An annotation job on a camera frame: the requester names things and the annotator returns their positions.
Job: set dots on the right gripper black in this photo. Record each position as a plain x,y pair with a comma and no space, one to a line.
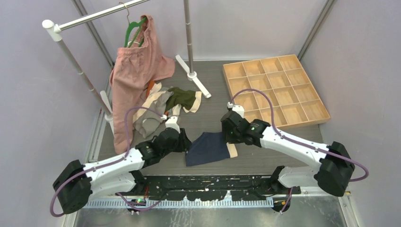
228,138

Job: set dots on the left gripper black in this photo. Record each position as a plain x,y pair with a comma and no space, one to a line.
184,142

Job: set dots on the navy underwear cream waistband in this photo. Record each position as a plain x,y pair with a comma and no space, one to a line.
209,147

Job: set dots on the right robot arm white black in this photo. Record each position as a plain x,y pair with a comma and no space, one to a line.
327,166

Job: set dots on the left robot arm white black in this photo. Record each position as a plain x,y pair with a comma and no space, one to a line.
80,183

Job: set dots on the olive green underwear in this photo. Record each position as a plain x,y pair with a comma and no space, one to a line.
189,100

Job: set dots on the orange underwear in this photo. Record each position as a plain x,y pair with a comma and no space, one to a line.
150,87

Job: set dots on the wooden compartment tray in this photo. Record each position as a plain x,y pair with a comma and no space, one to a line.
275,88

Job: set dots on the pink trousers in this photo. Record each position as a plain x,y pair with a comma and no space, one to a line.
134,68

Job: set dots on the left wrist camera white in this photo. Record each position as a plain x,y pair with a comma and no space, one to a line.
172,122

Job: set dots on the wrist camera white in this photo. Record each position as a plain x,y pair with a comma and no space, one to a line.
236,108
172,122

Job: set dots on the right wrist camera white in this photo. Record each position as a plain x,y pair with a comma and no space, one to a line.
236,108

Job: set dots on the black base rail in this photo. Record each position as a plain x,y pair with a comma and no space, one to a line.
207,187

